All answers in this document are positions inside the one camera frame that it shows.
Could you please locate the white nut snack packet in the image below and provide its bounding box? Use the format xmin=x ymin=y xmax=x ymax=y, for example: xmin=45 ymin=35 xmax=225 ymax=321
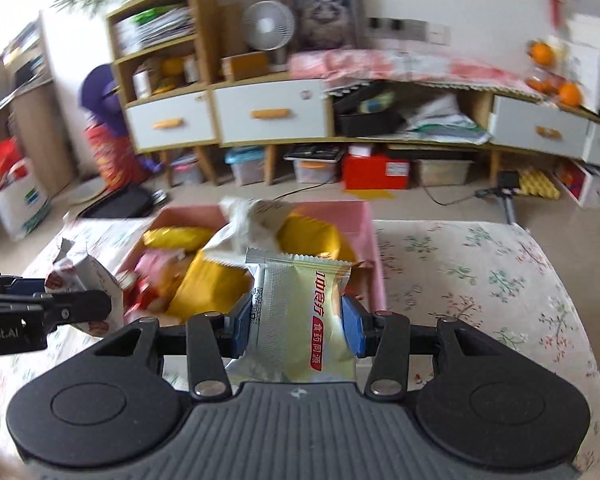
xmin=44 ymin=238 xmax=124 ymax=337

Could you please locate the striped yellow snack pack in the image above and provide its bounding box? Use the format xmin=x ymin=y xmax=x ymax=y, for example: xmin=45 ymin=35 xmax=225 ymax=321
xmin=166 ymin=252 xmax=252 ymax=322

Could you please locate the red white candy packet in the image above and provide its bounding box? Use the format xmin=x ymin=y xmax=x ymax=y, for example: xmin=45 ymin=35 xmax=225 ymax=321
xmin=120 ymin=271 xmax=169 ymax=318

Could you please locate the small silver snack packet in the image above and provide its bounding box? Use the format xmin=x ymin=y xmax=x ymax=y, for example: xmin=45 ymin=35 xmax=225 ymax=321
xmin=227 ymin=248 xmax=355 ymax=385

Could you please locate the yellow blue-label snack pack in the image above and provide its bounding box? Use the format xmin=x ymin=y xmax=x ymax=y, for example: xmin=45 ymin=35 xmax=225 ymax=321
xmin=143 ymin=226 xmax=214 ymax=252

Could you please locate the pink wafer pack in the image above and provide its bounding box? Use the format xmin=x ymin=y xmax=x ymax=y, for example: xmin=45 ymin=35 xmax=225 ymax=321
xmin=134 ymin=249 xmax=182 ymax=290

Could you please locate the white snack bag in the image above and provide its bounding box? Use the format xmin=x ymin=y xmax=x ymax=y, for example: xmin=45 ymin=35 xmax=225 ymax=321
xmin=201 ymin=197 xmax=296 ymax=268

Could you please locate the puffy yellow snack bag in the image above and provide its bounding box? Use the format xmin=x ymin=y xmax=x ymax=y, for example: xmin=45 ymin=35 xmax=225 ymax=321
xmin=276 ymin=214 xmax=358 ymax=263

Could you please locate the pink cardboard box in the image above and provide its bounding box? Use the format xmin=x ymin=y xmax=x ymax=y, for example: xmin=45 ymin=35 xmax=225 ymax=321
xmin=122 ymin=199 xmax=387 ymax=328

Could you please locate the white shopping bag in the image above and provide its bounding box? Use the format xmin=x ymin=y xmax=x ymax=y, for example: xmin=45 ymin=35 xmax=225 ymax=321
xmin=0 ymin=158 xmax=52 ymax=240

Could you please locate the black grill tray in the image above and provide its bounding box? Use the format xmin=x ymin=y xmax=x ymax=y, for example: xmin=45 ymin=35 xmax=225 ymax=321
xmin=76 ymin=183 xmax=155 ymax=220

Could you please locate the floral tablecloth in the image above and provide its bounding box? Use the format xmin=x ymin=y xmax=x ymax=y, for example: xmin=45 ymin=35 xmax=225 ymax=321
xmin=0 ymin=220 xmax=600 ymax=479

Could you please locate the red gift bag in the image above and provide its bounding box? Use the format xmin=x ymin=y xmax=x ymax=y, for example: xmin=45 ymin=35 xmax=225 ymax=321
xmin=84 ymin=124 xmax=148 ymax=192

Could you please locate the red storage box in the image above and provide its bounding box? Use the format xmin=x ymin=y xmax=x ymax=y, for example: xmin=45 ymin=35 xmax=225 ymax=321
xmin=342 ymin=154 xmax=410 ymax=191

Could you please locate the purple plush toy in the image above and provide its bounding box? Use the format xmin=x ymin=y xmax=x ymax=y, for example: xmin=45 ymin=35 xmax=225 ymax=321
xmin=79 ymin=64 xmax=160 ymax=179

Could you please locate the pink cabinet cloth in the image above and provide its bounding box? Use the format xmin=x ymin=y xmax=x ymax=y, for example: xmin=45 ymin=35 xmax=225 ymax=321
xmin=288 ymin=49 xmax=542 ymax=100

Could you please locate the wooden TV cabinet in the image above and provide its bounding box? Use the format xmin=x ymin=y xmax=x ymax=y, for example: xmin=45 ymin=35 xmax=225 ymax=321
xmin=107 ymin=0 xmax=600 ymax=168

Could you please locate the orange fruit lower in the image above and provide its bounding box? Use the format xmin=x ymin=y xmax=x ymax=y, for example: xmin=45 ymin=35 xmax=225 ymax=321
xmin=558 ymin=81 xmax=583 ymax=107

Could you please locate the orange fruit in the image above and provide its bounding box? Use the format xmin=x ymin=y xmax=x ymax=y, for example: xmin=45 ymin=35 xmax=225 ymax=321
xmin=558 ymin=81 xmax=583 ymax=107
xmin=527 ymin=40 xmax=555 ymax=68

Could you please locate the white desk fan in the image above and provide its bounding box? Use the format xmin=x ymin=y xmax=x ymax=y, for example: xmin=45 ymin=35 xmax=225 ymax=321
xmin=242 ymin=0 xmax=296 ymax=72

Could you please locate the white microwave oven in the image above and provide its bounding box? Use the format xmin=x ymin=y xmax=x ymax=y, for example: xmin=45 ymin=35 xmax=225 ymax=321
xmin=564 ymin=42 xmax=600 ymax=116

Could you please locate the framed cat picture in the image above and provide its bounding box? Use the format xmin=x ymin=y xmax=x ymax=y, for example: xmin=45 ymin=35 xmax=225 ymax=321
xmin=282 ymin=0 xmax=365 ymax=53

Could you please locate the black handheld camera tripod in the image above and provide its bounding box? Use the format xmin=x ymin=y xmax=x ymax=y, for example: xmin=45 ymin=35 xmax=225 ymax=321
xmin=475 ymin=170 xmax=520 ymax=226

